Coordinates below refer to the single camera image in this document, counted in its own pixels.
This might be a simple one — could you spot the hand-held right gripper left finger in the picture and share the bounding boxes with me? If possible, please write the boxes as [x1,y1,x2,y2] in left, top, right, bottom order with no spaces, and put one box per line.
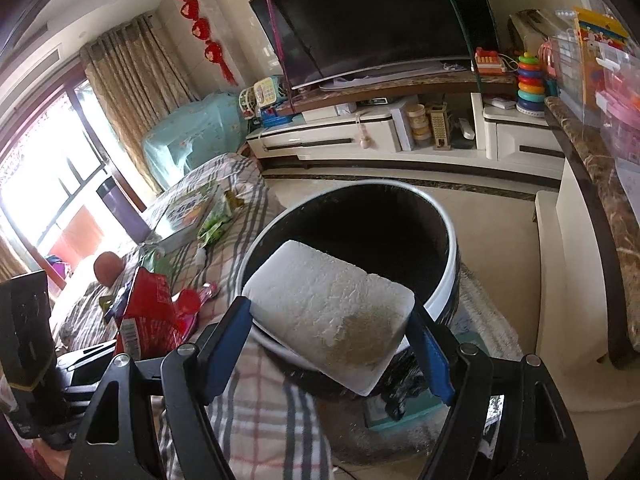
[64,296,253,480]

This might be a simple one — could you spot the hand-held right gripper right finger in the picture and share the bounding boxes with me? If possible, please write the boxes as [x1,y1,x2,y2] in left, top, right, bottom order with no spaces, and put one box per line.
[407,306,590,480]

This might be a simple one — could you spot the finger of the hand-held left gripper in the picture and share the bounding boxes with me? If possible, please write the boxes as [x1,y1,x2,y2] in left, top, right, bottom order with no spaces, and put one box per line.
[54,342,118,368]
[60,380,101,411]

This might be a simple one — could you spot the red snack packet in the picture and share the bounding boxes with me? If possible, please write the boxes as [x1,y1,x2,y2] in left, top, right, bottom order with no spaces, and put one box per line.
[114,266,201,361]

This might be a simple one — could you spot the white foam block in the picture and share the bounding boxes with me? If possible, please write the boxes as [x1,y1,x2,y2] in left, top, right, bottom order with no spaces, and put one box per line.
[241,240,416,396]

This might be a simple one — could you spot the pink plastic spoon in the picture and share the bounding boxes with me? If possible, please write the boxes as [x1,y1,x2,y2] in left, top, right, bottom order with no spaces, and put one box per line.
[175,282,219,313]

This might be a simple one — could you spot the plaid blanket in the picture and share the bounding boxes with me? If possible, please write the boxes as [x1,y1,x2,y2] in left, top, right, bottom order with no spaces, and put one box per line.
[50,152,333,480]

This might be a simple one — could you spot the brown egg-shaped ball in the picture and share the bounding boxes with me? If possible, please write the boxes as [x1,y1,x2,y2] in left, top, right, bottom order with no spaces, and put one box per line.
[94,251,125,288]

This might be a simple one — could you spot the crumpled clear plastic packaging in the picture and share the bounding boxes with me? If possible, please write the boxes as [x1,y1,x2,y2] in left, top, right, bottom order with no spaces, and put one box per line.
[140,242,173,278]

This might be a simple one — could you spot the green drink pouch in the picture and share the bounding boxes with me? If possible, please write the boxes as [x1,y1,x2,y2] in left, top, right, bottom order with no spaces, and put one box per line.
[195,190,246,266]

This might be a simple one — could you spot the purple thermos bottle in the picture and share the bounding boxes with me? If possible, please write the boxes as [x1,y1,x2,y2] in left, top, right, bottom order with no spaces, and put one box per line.
[96,176,151,246]

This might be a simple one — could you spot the colourful children's book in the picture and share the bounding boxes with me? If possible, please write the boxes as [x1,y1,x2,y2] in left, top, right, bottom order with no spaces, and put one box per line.
[150,182,223,253]

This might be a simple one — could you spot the teal cloth-covered appliance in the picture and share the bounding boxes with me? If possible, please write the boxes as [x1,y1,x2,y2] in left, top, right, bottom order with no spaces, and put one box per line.
[141,91,251,193]

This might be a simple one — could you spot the brown marble counter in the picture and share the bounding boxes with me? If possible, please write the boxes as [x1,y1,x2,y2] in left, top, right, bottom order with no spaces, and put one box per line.
[544,96,640,368]

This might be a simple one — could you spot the wooden grater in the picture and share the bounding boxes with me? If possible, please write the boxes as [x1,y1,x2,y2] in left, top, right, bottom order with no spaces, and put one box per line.
[430,102,451,151]

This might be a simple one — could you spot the yellow tape roll stack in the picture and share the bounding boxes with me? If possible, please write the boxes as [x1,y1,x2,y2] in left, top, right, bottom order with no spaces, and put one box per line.
[406,104,432,143]

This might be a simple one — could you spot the white television cabinet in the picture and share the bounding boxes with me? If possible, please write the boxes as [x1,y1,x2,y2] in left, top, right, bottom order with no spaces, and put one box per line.
[245,72,566,181]

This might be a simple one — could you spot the blue toy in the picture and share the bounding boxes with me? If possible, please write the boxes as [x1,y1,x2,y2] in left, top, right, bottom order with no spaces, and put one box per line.
[260,107,293,128]

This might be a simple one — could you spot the white green toy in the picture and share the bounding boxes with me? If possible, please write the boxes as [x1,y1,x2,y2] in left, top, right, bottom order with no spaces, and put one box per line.
[239,87,258,121]

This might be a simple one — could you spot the white set-top box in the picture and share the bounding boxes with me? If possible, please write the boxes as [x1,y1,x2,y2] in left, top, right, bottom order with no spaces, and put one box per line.
[300,104,358,122]

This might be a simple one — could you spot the yellow toy telephone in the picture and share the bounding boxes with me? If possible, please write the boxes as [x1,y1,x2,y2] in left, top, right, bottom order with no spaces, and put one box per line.
[252,77,283,111]

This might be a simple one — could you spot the beige patterned curtain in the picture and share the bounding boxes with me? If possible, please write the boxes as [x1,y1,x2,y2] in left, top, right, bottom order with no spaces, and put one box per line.
[80,12,201,196]

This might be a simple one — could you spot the pink clear storage box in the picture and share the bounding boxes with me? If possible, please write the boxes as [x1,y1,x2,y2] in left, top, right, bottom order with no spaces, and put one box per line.
[597,60,640,171]

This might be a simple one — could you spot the pink toy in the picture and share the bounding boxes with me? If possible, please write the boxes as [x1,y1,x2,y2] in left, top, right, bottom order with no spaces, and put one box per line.
[537,42,558,78]

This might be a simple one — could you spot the clear box with yellow toy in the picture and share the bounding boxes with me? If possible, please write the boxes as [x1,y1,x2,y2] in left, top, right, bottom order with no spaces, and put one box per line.
[550,7,636,128]

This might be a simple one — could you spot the shiny golden bag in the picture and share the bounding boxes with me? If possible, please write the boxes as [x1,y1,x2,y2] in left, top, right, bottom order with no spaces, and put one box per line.
[507,8,573,58]

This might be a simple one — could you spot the black flat television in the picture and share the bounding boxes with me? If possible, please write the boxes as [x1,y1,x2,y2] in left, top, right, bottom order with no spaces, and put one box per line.
[248,0,501,92]

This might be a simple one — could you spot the window with dark frame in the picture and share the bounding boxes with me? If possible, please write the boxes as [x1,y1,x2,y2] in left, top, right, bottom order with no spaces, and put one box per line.
[0,77,151,291]

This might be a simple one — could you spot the rainbow stacking ring toy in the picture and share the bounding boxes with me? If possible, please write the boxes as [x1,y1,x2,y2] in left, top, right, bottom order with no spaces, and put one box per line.
[515,51,548,117]

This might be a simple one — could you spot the red hanging ornament string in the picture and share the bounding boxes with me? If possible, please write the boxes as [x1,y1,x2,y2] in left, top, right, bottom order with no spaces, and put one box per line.
[172,0,238,86]

